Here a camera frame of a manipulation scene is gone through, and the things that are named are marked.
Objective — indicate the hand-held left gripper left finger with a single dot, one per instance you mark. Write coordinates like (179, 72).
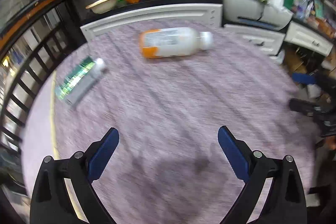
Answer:
(103, 154)

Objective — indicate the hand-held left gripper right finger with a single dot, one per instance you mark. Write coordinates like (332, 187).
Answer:
(231, 151)

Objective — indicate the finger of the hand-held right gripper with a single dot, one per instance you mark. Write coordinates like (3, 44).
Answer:
(304, 78)
(302, 106)

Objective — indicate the white bottle with orange label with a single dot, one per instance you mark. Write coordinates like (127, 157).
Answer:
(173, 43)

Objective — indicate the cardboard boxes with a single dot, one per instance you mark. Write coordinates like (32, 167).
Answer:
(295, 62)

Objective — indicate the white drawer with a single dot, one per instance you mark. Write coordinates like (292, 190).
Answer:
(309, 39)
(252, 37)

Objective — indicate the green labelled bottle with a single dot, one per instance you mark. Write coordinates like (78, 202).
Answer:
(78, 79)

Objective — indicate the purple streaked tablecloth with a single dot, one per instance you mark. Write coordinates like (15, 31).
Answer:
(168, 100)

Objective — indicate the white printer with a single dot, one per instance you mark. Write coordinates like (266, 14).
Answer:
(244, 7)

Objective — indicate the black railing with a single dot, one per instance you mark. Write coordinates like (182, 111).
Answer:
(44, 48)

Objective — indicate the cream enamel bowl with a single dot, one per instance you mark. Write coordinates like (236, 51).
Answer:
(103, 5)

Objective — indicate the curved wooden ledge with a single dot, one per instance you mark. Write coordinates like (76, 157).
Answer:
(39, 7)

